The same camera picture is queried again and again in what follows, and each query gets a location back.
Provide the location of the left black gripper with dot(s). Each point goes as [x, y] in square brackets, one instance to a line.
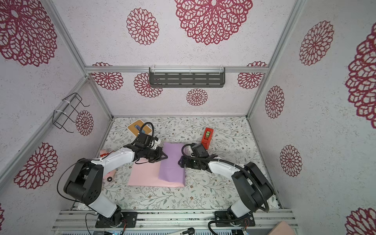
[159, 157]

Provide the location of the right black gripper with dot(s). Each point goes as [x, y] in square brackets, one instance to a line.
[188, 161]

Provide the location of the pink wrapping paper sheet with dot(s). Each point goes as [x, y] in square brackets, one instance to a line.
[166, 173]

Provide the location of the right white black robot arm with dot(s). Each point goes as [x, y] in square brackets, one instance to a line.
[253, 188]

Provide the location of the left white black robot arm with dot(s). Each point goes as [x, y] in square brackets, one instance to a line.
[84, 183]

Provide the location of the white box with wooden lid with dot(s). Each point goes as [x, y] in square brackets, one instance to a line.
[135, 132]

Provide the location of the red tape dispenser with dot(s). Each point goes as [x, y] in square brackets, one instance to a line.
[207, 137]

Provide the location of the pink plush toy red dress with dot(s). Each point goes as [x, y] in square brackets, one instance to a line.
[109, 177]

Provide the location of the pink object bottom right corner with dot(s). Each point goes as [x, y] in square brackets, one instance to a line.
[282, 228]

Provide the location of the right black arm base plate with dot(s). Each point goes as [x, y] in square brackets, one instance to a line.
[227, 219]

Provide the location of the black knob handle front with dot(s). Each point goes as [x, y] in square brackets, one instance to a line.
[188, 231]

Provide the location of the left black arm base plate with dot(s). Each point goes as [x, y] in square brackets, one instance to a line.
[118, 220]

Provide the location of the grey slotted wall shelf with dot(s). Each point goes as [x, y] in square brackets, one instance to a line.
[187, 78]

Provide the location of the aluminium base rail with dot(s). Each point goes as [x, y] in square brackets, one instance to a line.
[86, 221]

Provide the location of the black wire wall rack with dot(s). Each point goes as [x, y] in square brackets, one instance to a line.
[63, 115]

